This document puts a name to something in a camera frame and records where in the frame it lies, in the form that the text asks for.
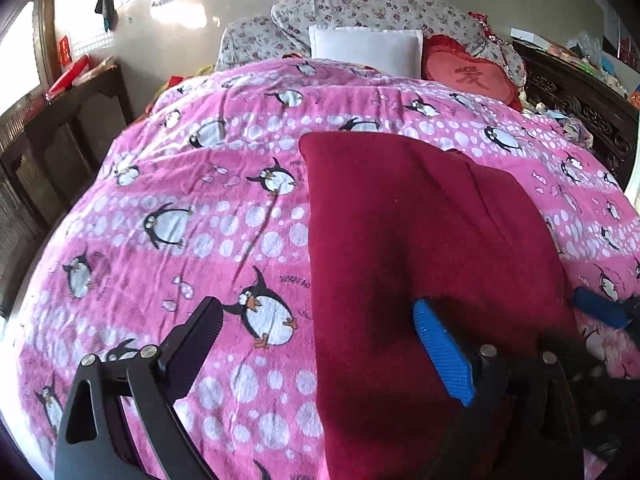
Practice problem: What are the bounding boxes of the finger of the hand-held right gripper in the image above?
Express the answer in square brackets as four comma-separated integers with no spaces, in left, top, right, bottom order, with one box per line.
[571,286,640,333]

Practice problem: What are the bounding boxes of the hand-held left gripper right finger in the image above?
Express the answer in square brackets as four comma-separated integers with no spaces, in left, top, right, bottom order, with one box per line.
[411,298,586,480]

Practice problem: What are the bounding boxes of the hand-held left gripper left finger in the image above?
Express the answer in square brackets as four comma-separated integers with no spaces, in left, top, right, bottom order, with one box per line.
[54,296,224,480]

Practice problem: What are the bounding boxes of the dark red garment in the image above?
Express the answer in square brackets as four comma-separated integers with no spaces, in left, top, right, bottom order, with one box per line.
[298,131,583,480]

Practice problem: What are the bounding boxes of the white furniture edge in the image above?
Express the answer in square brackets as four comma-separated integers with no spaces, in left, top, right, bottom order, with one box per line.
[625,160,640,203]

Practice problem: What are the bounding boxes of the pink penguin print blanket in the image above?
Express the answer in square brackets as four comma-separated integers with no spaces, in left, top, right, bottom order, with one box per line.
[15,57,640,480]

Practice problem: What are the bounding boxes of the dark carved wooden headboard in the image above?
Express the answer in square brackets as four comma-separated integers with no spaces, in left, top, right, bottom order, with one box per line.
[512,39,640,181]

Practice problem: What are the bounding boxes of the pile of small sundries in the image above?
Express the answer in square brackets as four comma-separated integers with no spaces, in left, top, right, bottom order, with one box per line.
[545,30,640,106]

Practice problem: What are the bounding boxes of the dark wooden side table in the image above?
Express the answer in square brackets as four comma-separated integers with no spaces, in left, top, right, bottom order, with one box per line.
[0,60,133,311]

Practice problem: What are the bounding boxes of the red heart cushion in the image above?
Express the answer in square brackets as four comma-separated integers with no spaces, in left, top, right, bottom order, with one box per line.
[421,35,523,111]

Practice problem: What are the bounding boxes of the yellow and red bag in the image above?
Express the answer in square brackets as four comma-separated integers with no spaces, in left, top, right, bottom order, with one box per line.
[167,64,217,87]

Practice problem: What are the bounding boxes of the long red box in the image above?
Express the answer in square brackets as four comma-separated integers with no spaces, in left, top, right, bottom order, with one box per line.
[46,54,91,102]

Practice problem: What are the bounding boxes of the white pillow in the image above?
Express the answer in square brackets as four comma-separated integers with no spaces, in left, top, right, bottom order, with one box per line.
[308,25,424,78]

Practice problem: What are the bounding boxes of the small floral pillow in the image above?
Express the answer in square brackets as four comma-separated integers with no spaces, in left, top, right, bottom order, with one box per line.
[216,14,311,72]

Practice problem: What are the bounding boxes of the large floral pillow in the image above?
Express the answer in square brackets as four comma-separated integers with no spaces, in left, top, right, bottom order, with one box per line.
[271,0,526,91]

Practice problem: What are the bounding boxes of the dark hanging cloth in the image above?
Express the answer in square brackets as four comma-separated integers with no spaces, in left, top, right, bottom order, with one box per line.
[95,0,119,31]

